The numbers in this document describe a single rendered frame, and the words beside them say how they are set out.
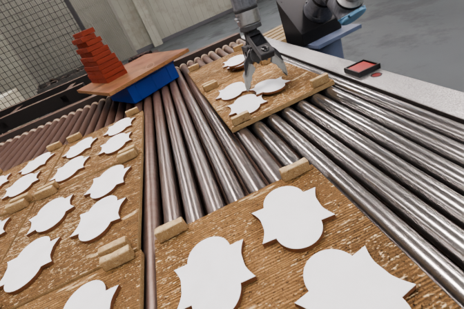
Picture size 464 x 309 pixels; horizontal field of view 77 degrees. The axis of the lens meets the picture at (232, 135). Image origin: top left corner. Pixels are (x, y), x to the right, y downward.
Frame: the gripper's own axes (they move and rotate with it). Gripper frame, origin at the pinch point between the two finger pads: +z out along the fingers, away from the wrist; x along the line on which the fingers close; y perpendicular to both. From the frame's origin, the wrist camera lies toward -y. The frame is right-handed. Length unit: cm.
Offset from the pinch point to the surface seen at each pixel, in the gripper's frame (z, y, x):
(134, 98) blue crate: 0, 59, 50
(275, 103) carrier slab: 2.6, -11.7, 3.5
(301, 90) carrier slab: 2.1, -11.7, -5.7
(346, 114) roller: 5.0, -31.5, -7.2
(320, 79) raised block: 0.2, -14.4, -11.3
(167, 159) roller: 6.3, -10.9, 40.1
